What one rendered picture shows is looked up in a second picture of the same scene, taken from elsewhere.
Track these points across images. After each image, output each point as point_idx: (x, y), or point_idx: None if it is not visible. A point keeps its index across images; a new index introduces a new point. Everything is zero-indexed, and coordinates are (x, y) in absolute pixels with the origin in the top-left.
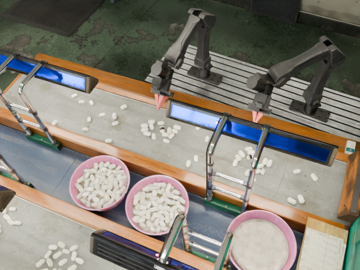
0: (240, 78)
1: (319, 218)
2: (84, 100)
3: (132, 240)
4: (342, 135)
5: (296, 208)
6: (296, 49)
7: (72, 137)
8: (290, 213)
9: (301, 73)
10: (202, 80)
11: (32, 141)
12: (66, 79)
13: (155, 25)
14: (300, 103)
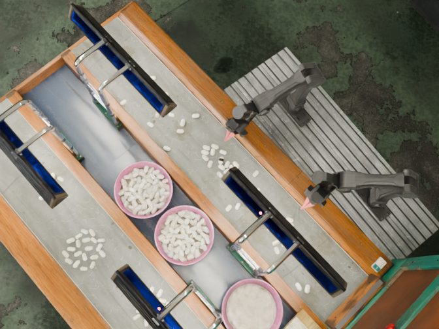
0: (327, 130)
1: (311, 313)
2: (161, 87)
3: (150, 258)
4: (385, 241)
5: (299, 294)
6: (430, 80)
7: (134, 128)
8: (290, 297)
9: (416, 114)
10: (288, 113)
11: (97, 107)
12: (146, 93)
13: None
14: (368, 189)
